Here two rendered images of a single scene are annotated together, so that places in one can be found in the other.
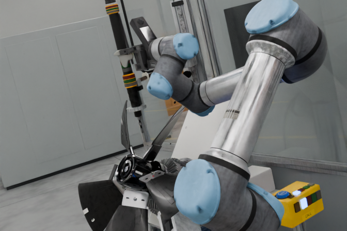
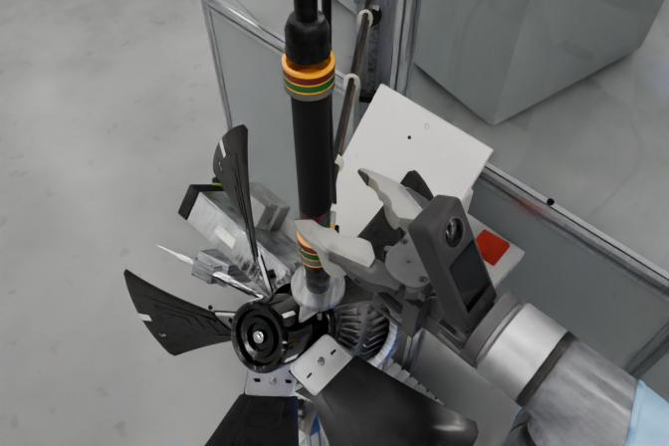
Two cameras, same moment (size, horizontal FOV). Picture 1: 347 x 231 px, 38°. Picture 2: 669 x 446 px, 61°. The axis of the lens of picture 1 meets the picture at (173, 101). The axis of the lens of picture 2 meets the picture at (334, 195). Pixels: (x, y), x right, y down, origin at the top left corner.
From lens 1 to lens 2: 1.41 m
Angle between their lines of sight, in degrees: 44
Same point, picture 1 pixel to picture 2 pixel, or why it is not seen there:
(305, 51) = not seen: outside the picture
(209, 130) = not seen: hidden behind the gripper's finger
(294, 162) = (521, 198)
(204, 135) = not seen: hidden behind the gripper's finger
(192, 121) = (375, 149)
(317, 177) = (554, 236)
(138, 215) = (279, 412)
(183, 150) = (349, 207)
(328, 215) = (543, 276)
